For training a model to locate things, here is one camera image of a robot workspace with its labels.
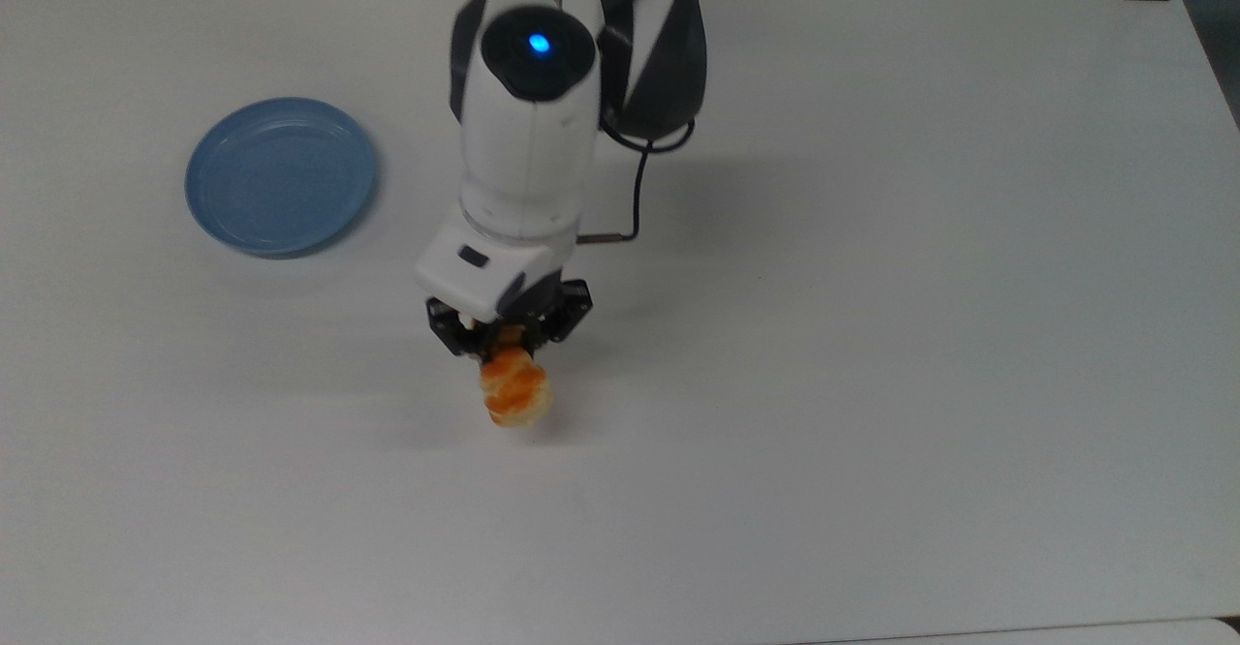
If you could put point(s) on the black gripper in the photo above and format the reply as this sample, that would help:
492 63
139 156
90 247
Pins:
528 314

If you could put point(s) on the orange glazed bread roll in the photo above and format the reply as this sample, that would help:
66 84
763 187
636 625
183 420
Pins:
515 388

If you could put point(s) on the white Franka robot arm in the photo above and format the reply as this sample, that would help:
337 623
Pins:
528 141

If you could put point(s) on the blue plastic plate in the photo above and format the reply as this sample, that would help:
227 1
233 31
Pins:
281 175

